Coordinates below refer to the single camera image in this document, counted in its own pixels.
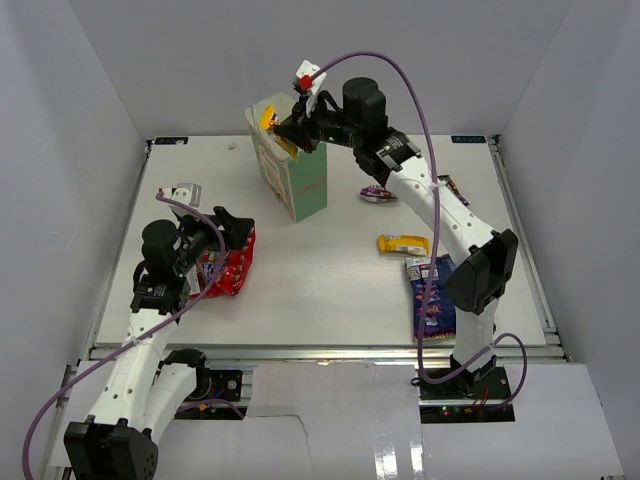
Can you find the blue purple snack bag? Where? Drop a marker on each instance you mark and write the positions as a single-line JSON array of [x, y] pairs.
[[440, 321]]

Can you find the purple chocolate egg candy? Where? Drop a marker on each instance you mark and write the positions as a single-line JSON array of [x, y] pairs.
[[377, 194]]

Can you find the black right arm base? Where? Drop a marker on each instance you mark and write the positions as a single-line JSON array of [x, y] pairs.
[[454, 403]]

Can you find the yellow wrapped snack bar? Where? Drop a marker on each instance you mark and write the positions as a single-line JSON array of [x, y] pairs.
[[404, 244]]

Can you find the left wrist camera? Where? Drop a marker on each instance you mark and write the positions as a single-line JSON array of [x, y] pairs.
[[187, 193]]

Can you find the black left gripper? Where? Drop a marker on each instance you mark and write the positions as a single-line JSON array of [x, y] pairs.
[[235, 229]]

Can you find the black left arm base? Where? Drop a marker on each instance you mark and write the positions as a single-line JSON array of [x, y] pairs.
[[219, 384]]

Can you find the dark purple candy bar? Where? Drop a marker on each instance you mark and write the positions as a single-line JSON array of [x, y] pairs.
[[452, 187]]

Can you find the white foam board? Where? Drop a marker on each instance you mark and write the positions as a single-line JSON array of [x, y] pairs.
[[357, 421]]

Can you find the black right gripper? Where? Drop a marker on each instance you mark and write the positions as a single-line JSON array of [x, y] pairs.
[[304, 136]]

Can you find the yellow M&M's packet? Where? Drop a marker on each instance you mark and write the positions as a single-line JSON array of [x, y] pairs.
[[268, 121]]

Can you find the red candy bag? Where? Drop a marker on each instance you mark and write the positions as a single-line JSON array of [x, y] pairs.
[[231, 278]]

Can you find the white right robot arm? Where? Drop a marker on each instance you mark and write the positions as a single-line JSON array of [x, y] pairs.
[[484, 258]]

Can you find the green paper gift bag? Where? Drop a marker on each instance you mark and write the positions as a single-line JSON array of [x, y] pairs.
[[301, 187]]

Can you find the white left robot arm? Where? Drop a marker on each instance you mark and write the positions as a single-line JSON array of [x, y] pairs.
[[147, 386]]

